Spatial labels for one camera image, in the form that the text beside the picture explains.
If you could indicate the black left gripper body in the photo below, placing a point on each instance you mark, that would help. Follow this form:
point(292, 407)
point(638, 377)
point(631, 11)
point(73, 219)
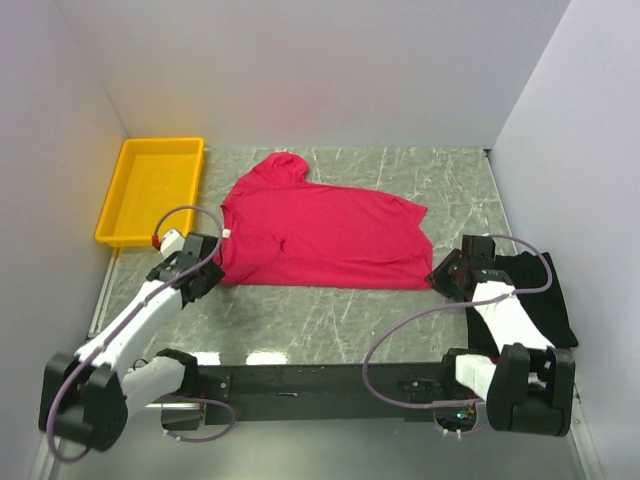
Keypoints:
point(213, 273)

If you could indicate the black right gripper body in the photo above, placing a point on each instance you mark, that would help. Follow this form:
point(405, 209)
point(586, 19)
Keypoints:
point(446, 275)

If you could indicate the red t shirt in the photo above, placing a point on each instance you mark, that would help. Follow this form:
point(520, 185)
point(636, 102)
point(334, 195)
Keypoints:
point(284, 230)

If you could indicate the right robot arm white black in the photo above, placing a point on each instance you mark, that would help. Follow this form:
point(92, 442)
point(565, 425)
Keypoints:
point(528, 387)

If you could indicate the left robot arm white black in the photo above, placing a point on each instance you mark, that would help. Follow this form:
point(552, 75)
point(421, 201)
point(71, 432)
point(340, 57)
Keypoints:
point(88, 396)

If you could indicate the yellow plastic tray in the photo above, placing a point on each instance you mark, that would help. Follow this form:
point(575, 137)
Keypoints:
point(151, 177)

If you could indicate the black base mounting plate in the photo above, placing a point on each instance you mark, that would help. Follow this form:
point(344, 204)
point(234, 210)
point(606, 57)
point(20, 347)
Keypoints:
point(321, 392)

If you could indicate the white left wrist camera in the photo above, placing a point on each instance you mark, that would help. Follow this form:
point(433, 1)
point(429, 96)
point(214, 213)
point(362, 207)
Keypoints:
point(172, 241)

